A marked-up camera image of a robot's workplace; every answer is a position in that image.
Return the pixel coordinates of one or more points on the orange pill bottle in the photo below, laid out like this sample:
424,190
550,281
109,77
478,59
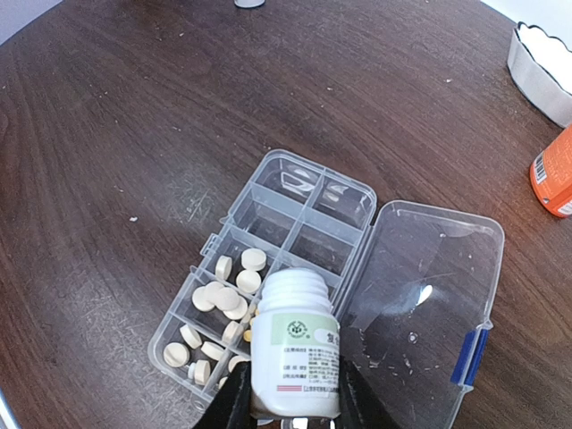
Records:
551,175

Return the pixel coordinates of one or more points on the white fluted bowl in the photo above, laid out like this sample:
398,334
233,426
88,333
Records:
540,66

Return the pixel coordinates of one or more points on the taller small white bottle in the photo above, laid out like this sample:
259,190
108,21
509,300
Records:
248,4

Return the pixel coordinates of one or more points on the shorter small white bottle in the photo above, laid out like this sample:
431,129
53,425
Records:
295,349

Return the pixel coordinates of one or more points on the beige pills in organizer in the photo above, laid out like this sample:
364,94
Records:
191,353

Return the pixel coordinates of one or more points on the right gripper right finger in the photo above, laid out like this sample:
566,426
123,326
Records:
359,405

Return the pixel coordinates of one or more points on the white pills in organizer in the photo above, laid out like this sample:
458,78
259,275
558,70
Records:
231,298

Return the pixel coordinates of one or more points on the clear plastic pill organizer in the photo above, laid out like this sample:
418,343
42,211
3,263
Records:
412,285

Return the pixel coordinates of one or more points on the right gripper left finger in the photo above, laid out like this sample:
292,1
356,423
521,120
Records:
230,408

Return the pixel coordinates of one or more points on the yellow pills in organizer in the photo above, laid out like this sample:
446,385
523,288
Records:
247,332

